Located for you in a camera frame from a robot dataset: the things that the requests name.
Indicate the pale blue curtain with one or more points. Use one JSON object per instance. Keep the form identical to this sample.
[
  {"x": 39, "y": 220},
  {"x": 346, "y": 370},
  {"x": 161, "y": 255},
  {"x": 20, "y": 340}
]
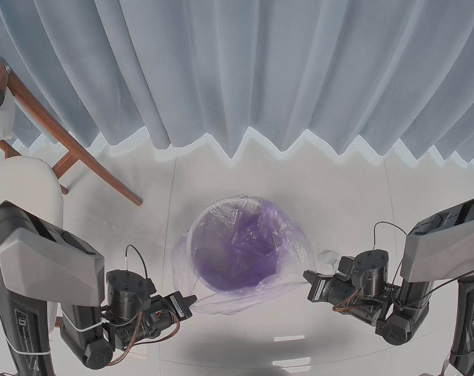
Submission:
[{"x": 237, "y": 53}]

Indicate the crumpled white paper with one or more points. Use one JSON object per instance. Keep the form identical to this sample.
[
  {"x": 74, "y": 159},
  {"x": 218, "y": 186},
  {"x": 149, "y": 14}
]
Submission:
[{"x": 327, "y": 257}]

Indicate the white trash bin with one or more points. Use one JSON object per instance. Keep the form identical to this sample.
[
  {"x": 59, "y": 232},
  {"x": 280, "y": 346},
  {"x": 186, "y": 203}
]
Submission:
[{"x": 205, "y": 245}]

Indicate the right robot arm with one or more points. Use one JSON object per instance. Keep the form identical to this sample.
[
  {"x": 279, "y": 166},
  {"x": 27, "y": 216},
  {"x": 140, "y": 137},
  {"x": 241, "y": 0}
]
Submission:
[{"x": 429, "y": 249}]

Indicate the purple plastic bag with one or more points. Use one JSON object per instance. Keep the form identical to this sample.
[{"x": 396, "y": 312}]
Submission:
[{"x": 252, "y": 229}]

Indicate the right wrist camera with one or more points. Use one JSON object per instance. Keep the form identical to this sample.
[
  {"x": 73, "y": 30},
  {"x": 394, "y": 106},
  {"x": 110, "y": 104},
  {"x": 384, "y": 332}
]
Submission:
[{"x": 344, "y": 264}]

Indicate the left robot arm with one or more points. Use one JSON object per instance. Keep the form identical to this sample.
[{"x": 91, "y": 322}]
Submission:
[{"x": 45, "y": 264}]

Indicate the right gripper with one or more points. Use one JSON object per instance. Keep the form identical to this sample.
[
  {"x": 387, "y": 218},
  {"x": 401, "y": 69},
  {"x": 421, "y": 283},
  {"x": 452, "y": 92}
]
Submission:
[{"x": 331, "y": 292}]

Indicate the wooden chair with white cushion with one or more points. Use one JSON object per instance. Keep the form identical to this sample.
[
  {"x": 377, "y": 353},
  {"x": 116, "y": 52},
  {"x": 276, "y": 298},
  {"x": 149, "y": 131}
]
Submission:
[{"x": 29, "y": 182}]

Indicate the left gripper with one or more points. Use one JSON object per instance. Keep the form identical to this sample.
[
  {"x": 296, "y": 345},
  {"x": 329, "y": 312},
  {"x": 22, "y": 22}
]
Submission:
[{"x": 179, "y": 306}]

